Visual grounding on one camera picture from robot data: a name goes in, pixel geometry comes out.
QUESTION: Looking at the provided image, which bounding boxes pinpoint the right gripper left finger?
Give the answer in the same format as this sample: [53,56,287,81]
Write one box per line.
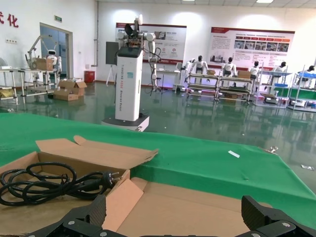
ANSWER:
[24,194,119,237]

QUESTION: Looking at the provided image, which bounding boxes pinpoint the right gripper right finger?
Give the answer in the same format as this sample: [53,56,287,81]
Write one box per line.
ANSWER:
[237,195,316,237]

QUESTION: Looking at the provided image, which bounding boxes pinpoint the black power cord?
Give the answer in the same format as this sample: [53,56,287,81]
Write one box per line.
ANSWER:
[0,161,124,206]

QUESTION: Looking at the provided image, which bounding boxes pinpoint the cardboard box with torn rim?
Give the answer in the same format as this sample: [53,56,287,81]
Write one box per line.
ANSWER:
[0,135,159,235]

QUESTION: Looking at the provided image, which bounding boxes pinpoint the cardboard box with round-holed flap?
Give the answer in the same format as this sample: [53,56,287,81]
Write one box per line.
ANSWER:
[102,176,275,237]

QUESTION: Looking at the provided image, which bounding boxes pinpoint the closed cardboard box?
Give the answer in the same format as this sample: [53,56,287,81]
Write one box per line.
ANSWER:
[53,88,79,101]

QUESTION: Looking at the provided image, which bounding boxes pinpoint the open cardboard box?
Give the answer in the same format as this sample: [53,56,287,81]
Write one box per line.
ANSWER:
[58,78,87,97]

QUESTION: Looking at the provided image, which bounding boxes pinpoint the cardboard box on rack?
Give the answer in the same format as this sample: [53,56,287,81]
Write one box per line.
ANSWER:
[32,58,54,71]

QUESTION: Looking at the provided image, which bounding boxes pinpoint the green table cloth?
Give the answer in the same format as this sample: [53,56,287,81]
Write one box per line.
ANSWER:
[0,112,316,230]

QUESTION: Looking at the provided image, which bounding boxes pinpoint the metal workbench rack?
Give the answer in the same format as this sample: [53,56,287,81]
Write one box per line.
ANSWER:
[187,73,220,98]
[218,75,254,102]

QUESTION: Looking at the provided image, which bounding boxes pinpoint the workbench rack with blue tray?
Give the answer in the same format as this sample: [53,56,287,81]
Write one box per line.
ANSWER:
[254,70,293,109]

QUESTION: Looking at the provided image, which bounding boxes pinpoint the workbench rack with green mat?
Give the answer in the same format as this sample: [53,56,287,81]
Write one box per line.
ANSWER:
[287,71,316,112]

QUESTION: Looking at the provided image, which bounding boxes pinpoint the white tube rack table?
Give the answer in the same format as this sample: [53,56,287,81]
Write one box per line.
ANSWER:
[0,68,60,100]

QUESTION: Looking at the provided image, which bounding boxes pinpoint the white desk cart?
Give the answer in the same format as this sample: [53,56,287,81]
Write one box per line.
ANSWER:
[158,63,184,93]

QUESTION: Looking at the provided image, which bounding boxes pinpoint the wide info board with photos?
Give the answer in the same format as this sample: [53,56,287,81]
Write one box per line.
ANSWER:
[209,26,296,69]

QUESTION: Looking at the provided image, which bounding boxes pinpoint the black panel on stand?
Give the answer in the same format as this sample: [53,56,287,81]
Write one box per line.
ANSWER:
[105,41,119,86]

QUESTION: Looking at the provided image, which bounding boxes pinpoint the small white humanoid robot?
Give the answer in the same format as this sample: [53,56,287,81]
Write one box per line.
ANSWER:
[46,49,62,77]

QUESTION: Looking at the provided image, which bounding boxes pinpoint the glass door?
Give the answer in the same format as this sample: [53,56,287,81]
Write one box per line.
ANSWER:
[39,22,74,80]

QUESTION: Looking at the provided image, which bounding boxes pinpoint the white pedestal mobile robot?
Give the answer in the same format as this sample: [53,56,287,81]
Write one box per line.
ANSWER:
[101,14,163,131]

